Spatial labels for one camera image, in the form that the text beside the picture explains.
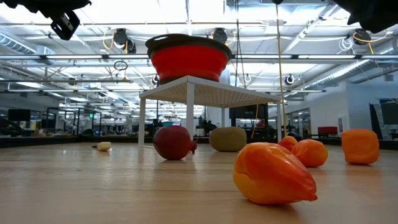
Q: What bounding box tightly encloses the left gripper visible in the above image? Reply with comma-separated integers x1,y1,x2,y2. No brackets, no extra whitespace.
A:
0,0,93,41

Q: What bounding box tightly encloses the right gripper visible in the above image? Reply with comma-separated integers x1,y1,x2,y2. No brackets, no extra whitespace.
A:
334,0,398,34

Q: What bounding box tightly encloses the red collapsible bowl grey rim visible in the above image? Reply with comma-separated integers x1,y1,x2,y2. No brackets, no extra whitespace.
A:
145,33,233,85

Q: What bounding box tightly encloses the orange toy tangerine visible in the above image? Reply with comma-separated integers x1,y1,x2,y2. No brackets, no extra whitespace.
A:
341,128,381,166

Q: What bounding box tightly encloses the small orange toy peach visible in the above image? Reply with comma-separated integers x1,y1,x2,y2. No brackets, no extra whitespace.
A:
291,138,329,168
233,142,318,205
277,136,299,152

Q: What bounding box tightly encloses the brown toy kiwi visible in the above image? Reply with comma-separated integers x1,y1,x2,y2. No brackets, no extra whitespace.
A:
208,126,248,153

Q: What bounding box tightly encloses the black computer monitor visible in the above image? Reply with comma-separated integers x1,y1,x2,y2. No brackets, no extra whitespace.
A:
7,108,32,122

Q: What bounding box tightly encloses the black display panel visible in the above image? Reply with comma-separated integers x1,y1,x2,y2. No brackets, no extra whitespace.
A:
369,98,398,141

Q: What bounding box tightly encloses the red cabinet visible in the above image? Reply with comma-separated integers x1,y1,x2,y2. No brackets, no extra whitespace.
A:
317,126,339,135

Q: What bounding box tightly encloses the black equipment cart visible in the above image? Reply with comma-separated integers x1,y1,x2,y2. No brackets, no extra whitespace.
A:
229,104,269,139

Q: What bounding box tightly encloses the dark red toy pomegranate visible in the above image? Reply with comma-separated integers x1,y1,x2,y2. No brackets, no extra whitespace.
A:
152,125,198,161

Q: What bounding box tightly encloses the white perforated metal riser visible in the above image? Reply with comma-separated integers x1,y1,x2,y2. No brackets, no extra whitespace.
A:
137,75,283,147

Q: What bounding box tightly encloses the black hanging cable ring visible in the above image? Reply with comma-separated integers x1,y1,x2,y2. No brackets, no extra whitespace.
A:
113,60,129,72

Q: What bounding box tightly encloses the black robot cell frame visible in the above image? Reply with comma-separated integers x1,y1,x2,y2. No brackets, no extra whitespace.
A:
45,107,103,136

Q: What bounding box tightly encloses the black aluminium rig frame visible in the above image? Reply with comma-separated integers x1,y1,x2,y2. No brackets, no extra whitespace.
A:
0,136,398,151

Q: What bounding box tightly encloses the knife with cream handle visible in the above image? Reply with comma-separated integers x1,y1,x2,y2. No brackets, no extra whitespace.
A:
91,141,112,152

